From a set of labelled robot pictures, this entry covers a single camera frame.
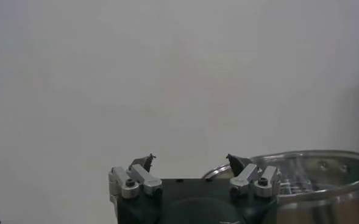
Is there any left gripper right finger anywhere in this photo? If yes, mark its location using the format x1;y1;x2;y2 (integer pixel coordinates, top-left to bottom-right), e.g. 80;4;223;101
226;153;282;198

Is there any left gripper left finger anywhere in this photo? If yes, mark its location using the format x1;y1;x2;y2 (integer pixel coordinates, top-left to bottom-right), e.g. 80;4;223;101
108;153;163;200

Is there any perforated steel steamer basket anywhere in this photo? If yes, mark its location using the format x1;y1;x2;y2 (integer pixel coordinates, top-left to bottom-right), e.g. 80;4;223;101
202;149;359;224

